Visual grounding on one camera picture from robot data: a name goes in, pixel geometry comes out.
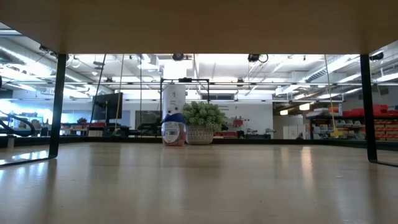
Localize blue-capped clear bottle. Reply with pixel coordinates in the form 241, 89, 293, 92
160, 113, 187, 147

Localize wooden shelf black legs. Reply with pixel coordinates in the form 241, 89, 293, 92
0, 0, 398, 168

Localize green potted artificial plant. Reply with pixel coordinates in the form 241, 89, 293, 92
182, 101, 228, 146

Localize white cylindrical tank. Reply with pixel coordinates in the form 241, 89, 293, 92
162, 83, 187, 125

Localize black background monitor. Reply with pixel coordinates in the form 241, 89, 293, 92
91, 92, 124, 121

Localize white cabinets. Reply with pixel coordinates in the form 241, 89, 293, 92
282, 124, 307, 140

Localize shelving with red bins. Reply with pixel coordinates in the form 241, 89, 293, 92
306, 104, 398, 141

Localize black metal gantry frame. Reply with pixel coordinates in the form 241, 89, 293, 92
159, 77, 210, 138

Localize black metal table frame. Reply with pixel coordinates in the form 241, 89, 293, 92
0, 135, 398, 152

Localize yellow hanging cord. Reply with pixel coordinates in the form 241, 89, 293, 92
323, 54, 345, 138

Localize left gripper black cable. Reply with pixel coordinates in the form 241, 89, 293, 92
0, 110, 37, 138

